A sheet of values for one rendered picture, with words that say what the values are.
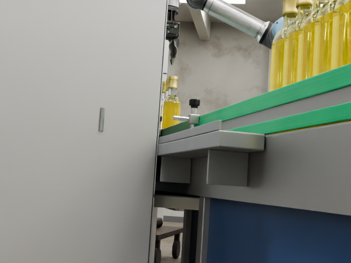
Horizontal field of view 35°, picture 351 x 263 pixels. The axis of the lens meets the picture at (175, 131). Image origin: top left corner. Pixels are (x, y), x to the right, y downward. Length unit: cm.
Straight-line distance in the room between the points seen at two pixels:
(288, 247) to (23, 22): 86
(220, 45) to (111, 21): 1043
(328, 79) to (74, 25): 77
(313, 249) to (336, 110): 21
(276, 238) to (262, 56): 1085
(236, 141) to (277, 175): 9
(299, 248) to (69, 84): 75
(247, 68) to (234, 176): 1069
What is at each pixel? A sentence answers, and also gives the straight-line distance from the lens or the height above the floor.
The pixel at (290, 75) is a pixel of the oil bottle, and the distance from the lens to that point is 101.
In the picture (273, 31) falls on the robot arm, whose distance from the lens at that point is 215.
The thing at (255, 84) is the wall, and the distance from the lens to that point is 1166.
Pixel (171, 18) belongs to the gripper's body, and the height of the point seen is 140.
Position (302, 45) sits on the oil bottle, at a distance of 99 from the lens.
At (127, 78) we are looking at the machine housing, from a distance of 143.
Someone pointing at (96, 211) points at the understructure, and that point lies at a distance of 140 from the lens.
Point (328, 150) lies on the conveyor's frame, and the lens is 80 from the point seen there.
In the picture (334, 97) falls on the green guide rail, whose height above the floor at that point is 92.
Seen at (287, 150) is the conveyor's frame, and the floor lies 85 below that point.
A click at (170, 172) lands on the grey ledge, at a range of 142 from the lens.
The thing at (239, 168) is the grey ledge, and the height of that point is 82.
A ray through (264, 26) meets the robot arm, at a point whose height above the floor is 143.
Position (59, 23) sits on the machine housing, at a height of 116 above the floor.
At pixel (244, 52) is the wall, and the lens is 1180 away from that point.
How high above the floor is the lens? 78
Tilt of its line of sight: 5 degrees up
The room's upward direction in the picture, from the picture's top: 4 degrees clockwise
